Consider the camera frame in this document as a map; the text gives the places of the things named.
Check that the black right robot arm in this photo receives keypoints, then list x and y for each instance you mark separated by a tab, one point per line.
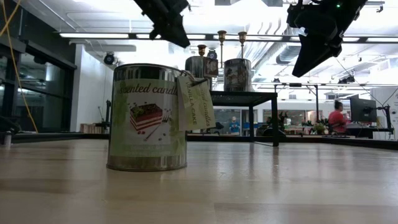
354	7

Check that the stack of brown boxes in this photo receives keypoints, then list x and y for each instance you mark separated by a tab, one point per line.
91	128

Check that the dark leafy plant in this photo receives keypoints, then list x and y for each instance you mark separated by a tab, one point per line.
280	123

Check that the short gold candlestick holder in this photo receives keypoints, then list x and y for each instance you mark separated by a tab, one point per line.
202	49

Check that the black computer monitor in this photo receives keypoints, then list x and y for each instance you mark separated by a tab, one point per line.
362	110

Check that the small white cylinder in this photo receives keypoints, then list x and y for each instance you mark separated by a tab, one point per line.
7	139

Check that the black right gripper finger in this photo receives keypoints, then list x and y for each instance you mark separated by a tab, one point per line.
314	53

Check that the black upright stand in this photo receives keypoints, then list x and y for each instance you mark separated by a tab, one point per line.
107	115

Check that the person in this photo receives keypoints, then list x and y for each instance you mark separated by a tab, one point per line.
336	119

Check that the round black speaker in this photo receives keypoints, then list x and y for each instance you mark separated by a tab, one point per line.
109	58
212	54

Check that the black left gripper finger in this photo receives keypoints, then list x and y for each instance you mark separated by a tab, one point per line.
175	31

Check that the dark office desk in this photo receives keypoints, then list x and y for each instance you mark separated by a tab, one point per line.
367	132

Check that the black aluminium table frame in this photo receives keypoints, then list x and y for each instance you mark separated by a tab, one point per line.
62	137

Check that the small potted plant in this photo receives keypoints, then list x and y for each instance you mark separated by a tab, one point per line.
318	128

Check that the black perforated metal shelf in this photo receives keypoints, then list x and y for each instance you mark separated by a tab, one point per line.
242	95

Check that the black rig frame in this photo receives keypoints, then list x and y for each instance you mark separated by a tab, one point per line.
316	102

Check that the silver glass candle holder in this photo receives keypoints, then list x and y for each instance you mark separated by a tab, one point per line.
196	71

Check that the tall gold candlestick holder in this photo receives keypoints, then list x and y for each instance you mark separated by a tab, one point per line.
242	35
221	34

